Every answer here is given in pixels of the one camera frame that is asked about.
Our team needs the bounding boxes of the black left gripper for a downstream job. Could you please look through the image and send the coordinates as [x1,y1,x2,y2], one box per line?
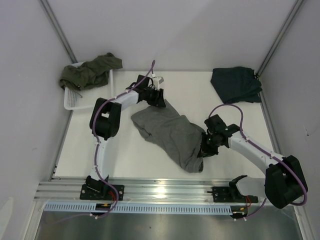
[144,87,166,108]

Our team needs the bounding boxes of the grey shorts with drawstring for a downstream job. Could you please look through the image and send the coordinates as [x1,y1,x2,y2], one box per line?
[131,100,205,173]

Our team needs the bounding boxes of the dark navy shorts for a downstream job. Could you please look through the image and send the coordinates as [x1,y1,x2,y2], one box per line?
[210,66,262,104]

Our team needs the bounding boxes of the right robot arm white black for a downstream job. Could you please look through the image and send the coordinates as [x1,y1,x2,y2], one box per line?
[198,114,308,209]

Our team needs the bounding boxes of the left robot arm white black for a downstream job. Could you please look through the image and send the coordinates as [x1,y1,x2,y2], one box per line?
[85,74,166,200]

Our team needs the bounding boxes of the olive green shorts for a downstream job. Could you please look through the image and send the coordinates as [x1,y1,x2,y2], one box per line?
[59,52,123,91]

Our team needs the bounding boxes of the white plastic basket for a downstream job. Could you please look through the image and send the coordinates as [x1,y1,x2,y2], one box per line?
[63,70,115,111]

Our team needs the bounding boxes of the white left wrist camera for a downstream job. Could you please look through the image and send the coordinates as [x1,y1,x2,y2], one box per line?
[151,73,164,89]

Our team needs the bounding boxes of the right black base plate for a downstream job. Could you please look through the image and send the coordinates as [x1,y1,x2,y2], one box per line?
[211,186,259,204]

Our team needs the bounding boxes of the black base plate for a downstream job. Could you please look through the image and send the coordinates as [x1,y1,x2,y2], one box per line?
[79,184,117,201]
[211,186,259,204]

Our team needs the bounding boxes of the aluminium mounting rail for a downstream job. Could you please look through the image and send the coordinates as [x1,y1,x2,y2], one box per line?
[33,178,229,204]

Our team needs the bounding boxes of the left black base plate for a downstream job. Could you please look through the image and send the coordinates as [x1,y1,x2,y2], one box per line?
[79,184,117,201]

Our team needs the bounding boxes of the left aluminium corner post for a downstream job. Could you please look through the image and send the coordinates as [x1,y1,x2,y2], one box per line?
[38,0,78,64]

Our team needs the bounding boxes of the aluminium corner post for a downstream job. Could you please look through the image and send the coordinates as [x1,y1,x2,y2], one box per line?
[256,0,306,78]
[38,0,78,64]

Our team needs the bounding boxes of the slotted grey cable duct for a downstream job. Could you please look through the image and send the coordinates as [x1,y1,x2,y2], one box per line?
[44,201,233,216]

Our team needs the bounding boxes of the right aluminium corner post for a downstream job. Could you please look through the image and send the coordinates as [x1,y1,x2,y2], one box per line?
[256,0,306,78]

